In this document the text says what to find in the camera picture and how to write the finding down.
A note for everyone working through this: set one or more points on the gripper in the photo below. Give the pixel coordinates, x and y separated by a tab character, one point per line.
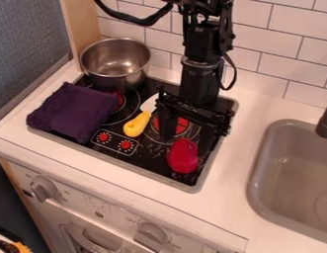
200	84

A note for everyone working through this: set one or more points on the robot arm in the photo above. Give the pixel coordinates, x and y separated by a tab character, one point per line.
204	41

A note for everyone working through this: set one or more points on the red toy pepper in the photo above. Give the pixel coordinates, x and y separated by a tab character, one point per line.
182	158

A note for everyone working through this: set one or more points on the toy stove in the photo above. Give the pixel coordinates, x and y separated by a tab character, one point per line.
148	154

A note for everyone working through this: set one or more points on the yellow tool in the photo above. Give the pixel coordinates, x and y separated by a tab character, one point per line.
136	125

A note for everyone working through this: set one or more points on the silver pot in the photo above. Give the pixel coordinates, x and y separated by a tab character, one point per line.
113	61

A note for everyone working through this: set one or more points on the toy sink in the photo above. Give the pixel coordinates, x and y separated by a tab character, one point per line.
293	178

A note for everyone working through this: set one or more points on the purple cloth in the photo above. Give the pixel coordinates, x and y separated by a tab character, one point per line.
71	112

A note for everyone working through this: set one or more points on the tap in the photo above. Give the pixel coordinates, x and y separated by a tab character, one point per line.
325	125

